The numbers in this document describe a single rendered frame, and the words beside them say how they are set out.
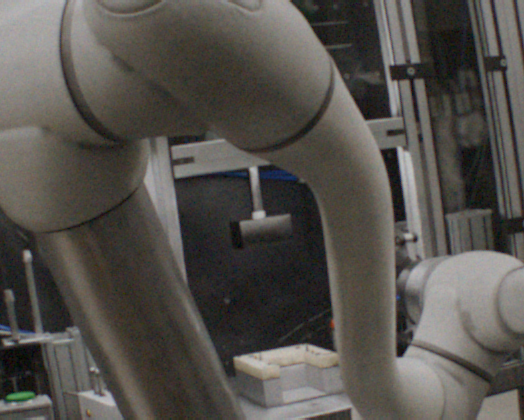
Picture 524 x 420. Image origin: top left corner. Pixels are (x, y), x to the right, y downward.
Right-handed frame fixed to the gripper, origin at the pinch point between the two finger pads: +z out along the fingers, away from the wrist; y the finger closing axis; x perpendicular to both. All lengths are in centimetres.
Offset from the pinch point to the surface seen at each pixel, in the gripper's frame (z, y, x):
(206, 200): 64, 11, 2
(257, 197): 41.5, 11.4, 0.1
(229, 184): 64, 13, -2
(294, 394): 36.1, -20.9, 0.2
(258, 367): 33.6, -14.7, 6.3
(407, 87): 21.4, 25.6, -19.9
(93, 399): 9.1, -10.5, 37.1
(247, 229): 39.4, 6.7, 3.1
